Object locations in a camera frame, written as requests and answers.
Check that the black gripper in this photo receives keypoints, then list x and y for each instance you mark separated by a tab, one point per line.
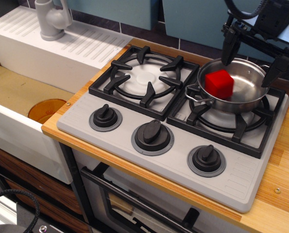
237	31

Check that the small steel pan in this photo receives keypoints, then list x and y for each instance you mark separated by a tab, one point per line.
247	90

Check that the red cube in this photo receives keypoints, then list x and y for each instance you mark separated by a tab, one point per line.
219	84

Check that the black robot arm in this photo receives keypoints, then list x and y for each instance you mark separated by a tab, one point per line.
266	29

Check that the right black stove knob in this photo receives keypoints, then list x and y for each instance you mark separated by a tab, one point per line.
206	161

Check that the black stove knob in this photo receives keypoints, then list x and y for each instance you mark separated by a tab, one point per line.
105	119
206	161
152	138

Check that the grey toy stove top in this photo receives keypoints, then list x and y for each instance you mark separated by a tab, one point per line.
236	187

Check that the middle black stove knob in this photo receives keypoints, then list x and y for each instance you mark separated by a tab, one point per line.
152	138

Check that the left black stove knob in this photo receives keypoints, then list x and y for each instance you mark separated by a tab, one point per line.
105	119

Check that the right black burner grate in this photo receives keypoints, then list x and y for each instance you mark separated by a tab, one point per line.
248	133

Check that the black burner grate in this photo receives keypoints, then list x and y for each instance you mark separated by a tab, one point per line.
145	81
248	133

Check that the left black burner grate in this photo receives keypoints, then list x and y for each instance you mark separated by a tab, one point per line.
145	81

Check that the oven door with window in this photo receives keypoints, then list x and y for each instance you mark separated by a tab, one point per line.
128	219

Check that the grey toy faucet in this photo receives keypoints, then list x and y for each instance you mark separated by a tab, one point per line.
52	21

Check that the orange sink drain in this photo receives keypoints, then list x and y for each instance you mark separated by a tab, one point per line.
44	110

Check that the white toy sink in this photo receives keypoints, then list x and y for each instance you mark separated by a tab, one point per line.
33	70

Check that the wooden drawer front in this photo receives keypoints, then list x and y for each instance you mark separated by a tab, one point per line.
56	199

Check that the black oven door handle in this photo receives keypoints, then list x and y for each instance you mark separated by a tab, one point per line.
182	227

